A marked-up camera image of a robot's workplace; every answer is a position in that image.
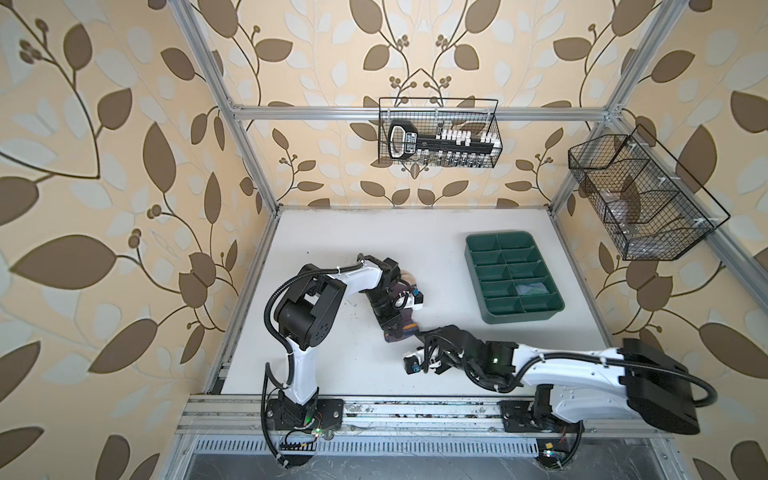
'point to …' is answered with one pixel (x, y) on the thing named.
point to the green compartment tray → (511, 279)
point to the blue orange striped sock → (532, 289)
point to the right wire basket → (651, 207)
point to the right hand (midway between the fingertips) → (421, 335)
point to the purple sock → (409, 328)
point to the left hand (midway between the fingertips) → (399, 330)
